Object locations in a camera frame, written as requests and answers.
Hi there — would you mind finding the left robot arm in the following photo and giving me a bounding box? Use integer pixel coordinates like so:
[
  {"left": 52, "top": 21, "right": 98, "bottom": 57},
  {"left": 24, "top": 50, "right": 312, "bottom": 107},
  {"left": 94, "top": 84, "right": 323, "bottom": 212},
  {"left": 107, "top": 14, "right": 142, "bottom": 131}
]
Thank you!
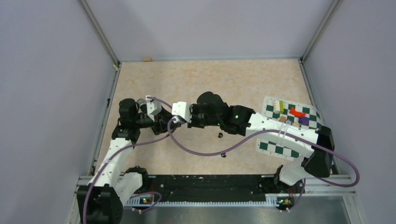
[{"left": 76, "top": 96, "right": 172, "bottom": 224}]

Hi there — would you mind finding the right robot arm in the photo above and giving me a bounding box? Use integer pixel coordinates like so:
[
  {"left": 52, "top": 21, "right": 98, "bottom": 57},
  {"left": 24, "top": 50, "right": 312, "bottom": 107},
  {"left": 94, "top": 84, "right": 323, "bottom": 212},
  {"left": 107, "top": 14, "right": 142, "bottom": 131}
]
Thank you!
[{"left": 188, "top": 91, "right": 334, "bottom": 192}]

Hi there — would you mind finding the small cork piece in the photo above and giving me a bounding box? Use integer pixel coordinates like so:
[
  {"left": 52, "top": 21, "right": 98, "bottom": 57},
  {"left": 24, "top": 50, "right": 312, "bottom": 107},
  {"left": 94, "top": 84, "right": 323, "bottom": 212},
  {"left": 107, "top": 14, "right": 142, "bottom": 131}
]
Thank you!
[{"left": 142, "top": 57, "right": 152, "bottom": 62}]

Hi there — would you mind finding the yellow-green white block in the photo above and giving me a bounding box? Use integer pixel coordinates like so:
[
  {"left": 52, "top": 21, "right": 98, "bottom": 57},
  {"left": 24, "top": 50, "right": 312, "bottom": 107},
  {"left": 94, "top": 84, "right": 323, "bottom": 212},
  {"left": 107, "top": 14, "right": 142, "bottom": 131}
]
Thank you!
[{"left": 273, "top": 100, "right": 284, "bottom": 114}]

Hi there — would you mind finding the red block upper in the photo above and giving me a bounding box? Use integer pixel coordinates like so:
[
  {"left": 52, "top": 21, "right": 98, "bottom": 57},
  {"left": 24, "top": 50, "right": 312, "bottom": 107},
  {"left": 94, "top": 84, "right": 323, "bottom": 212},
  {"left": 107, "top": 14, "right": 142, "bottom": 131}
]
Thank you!
[{"left": 289, "top": 107, "right": 306, "bottom": 118}]

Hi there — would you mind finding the purple block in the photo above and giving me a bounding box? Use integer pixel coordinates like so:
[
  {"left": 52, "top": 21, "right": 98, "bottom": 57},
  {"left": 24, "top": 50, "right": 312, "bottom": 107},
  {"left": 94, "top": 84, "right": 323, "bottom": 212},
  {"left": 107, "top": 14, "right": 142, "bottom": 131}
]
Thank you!
[{"left": 298, "top": 116, "right": 310, "bottom": 126}]

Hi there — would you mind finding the green white chessboard mat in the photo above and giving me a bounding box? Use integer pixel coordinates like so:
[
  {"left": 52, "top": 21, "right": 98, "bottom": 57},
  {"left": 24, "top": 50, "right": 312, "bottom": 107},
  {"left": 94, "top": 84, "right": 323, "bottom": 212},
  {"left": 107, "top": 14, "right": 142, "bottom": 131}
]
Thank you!
[{"left": 255, "top": 96, "right": 323, "bottom": 161}]

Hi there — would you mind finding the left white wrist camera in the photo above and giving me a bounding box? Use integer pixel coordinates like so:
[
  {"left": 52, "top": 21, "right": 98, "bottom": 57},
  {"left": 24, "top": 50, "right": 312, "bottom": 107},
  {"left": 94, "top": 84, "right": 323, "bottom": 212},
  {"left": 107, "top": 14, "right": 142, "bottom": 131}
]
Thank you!
[{"left": 146, "top": 95, "right": 162, "bottom": 121}]

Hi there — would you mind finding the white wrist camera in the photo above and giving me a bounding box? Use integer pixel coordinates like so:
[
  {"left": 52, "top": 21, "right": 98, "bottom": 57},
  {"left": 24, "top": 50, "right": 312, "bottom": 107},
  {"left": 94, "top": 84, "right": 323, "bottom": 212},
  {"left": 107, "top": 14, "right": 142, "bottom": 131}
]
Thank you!
[
  {"left": 146, "top": 95, "right": 162, "bottom": 121},
  {"left": 171, "top": 101, "right": 191, "bottom": 123}
]

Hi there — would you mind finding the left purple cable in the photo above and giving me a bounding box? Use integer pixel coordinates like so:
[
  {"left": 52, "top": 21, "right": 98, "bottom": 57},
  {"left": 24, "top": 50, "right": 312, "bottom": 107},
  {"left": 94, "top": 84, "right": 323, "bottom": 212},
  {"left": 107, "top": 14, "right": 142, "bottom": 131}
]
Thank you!
[{"left": 82, "top": 96, "right": 174, "bottom": 224}]

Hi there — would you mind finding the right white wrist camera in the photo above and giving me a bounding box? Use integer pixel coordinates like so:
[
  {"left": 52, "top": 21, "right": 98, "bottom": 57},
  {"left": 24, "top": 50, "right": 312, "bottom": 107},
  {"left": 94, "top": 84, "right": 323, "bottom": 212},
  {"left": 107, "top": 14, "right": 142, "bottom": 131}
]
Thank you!
[{"left": 171, "top": 101, "right": 191, "bottom": 123}]

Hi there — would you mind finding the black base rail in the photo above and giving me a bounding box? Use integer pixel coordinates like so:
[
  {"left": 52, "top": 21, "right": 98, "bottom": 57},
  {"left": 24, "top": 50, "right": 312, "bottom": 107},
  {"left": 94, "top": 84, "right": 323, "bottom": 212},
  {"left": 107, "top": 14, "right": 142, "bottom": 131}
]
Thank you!
[{"left": 128, "top": 175, "right": 302, "bottom": 209}]

